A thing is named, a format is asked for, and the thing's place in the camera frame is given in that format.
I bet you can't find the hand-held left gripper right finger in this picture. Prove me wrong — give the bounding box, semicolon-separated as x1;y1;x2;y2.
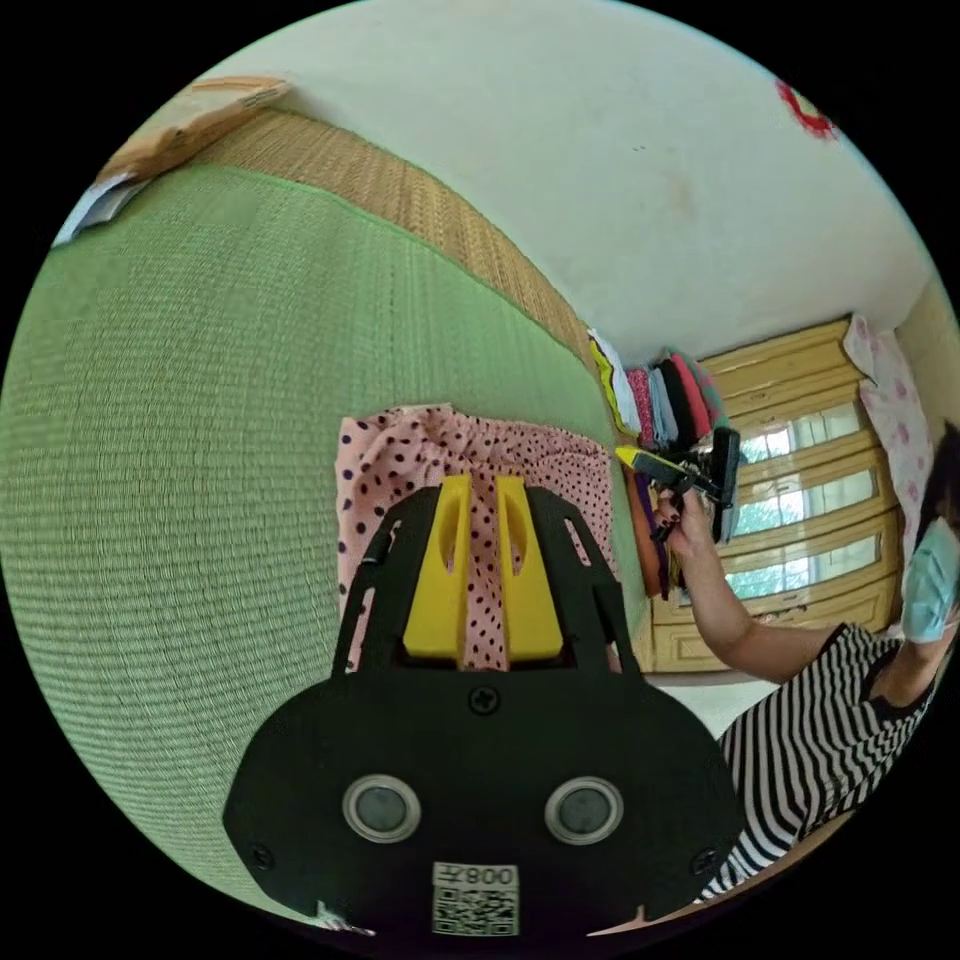
496;475;562;664

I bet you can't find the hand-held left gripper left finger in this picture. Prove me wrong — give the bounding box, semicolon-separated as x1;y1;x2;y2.
402;472;475;663

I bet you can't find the pink polka dot short sleeve shirt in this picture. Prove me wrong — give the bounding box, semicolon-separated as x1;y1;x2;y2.
333;403;625;675

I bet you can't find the person's right forearm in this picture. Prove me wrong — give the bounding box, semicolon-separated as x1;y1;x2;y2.
674;543;853;685

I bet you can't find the person's right hand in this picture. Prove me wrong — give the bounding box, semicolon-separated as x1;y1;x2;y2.
653;491;715;562

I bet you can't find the pile of clothes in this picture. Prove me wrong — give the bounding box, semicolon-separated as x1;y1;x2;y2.
587;328;730;603

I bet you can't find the yellow framed window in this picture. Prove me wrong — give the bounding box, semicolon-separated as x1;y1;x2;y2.
635;317;910;675

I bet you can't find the pink floral curtain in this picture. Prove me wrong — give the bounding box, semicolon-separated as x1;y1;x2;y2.
842;313;940;560

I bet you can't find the person's body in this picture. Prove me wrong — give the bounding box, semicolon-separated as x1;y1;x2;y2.
693;419;960;905

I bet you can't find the brown carton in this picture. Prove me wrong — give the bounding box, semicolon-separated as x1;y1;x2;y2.
95;74;295;186

